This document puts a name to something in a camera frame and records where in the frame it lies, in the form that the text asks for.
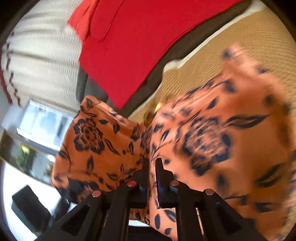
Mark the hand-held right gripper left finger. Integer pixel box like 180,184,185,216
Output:
35,158,150,241

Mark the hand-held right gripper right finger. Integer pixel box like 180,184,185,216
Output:
155,158,266,241

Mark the orange floral blouse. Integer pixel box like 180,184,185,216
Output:
51,44,296,241

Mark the brown leather sofa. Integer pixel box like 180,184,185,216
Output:
76,0,262,116

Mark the black object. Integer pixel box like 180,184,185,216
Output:
11,185,71,232

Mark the red blanket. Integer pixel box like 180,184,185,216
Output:
68,0,243,110

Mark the beige dotted curtain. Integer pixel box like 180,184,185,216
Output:
0,0,86,116

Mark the woven bamboo mat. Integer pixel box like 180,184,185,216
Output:
127,7,294,121

